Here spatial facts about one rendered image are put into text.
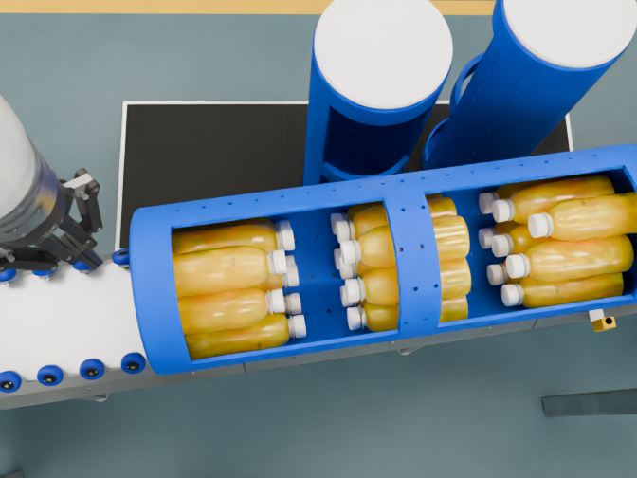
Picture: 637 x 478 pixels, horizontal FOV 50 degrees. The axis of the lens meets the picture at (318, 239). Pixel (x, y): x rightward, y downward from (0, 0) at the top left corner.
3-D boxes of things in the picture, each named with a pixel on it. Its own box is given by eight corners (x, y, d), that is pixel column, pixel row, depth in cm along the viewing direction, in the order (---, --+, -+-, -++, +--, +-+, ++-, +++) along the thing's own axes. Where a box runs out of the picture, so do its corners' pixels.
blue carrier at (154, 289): (624, 316, 133) (708, 277, 106) (169, 385, 126) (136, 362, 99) (584, 181, 142) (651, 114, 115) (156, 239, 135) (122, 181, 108)
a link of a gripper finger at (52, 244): (43, 231, 64) (30, 241, 64) (79, 260, 75) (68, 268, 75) (17, 202, 65) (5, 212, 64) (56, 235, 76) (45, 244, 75)
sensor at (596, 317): (607, 330, 138) (618, 326, 134) (592, 332, 138) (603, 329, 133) (596, 292, 140) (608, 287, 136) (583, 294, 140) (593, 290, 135)
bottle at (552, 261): (615, 268, 124) (513, 283, 122) (611, 229, 123) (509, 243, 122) (637, 274, 117) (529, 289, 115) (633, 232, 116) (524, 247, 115)
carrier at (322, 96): (286, 173, 223) (331, 247, 218) (286, 22, 139) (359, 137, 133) (361, 133, 228) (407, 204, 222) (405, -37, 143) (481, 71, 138)
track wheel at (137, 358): (147, 375, 127) (147, 366, 129) (143, 358, 124) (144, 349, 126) (121, 376, 127) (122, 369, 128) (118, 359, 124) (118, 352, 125)
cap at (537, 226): (545, 241, 116) (535, 242, 116) (536, 227, 119) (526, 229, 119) (549, 222, 113) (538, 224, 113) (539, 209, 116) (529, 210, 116)
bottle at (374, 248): (464, 264, 117) (354, 279, 115) (454, 226, 120) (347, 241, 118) (473, 247, 110) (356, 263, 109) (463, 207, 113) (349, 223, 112)
